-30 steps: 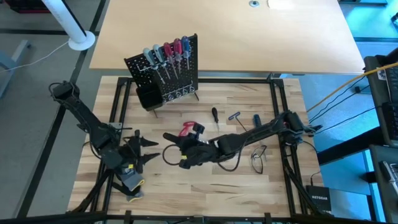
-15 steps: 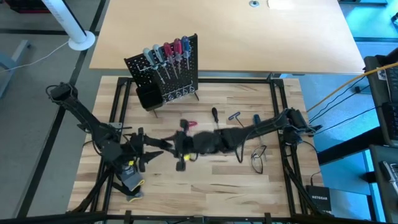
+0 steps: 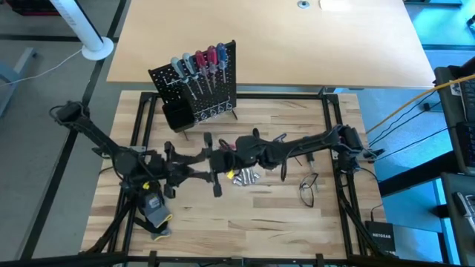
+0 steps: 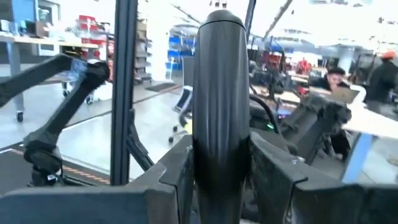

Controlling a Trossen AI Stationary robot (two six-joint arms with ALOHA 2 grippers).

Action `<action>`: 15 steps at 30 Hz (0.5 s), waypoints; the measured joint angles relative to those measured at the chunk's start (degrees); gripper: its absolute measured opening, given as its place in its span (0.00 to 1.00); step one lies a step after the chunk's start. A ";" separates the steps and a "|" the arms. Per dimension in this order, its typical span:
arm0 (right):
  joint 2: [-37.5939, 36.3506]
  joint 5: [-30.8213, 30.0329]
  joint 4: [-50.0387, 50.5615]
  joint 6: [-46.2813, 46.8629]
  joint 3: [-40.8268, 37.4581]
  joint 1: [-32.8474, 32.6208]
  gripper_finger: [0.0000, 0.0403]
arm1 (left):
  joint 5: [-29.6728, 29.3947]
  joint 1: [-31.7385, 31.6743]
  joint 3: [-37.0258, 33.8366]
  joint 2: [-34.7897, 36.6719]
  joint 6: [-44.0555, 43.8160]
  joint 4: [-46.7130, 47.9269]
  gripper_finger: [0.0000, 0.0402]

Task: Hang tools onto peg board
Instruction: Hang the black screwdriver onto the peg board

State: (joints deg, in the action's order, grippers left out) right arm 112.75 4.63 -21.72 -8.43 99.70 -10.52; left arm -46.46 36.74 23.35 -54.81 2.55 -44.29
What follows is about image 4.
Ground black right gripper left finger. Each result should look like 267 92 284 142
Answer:
0 134 197 224

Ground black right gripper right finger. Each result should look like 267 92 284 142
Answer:
245 132 398 224

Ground long black handled screwdriver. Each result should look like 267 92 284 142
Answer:
192 9 251 224

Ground grey laptop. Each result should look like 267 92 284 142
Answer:
329 86 360 105

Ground person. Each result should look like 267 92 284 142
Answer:
363 49 398 105
308 67 368 105

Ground white blue office chair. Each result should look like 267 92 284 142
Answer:
169 55 195 144

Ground metal shelf rack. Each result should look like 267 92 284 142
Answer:
135 18 153 82

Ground grey legged workbench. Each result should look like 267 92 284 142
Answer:
0 32 100 124

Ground blue storage bins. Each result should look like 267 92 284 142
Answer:
166 34 197 72

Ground red storage bins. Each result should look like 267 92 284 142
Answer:
76 14 108 62

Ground blue cabinet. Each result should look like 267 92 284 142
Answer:
11 0 40 24

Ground black aluminium frame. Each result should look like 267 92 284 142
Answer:
110 0 155 187

